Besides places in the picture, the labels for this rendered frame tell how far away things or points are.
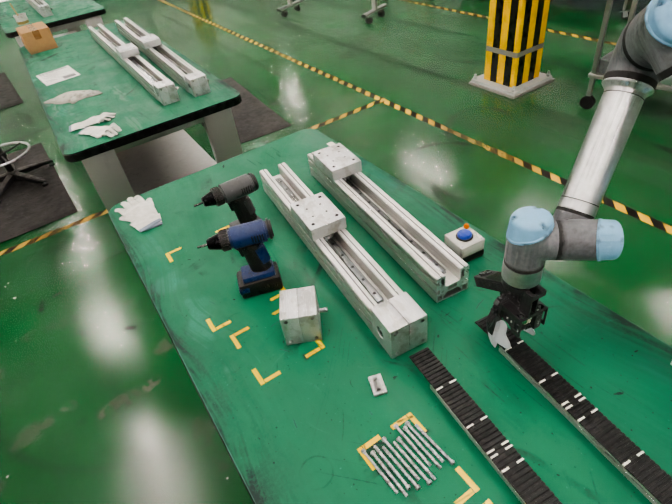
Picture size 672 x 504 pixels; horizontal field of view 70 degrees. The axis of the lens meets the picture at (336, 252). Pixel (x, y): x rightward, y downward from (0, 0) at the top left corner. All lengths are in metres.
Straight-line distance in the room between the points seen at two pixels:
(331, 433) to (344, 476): 0.09
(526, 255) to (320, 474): 0.58
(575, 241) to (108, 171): 2.27
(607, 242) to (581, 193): 0.16
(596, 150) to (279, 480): 0.90
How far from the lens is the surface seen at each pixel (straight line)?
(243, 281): 1.34
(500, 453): 1.02
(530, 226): 0.91
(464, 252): 1.36
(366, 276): 1.30
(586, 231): 0.96
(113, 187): 2.76
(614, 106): 1.12
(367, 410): 1.09
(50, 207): 3.97
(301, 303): 1.18
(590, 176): 1.09
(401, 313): 1.13
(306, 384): 1.15
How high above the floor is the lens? 1.71
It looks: 40 degrees down
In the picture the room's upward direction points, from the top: 9 degrees counter-clockwise
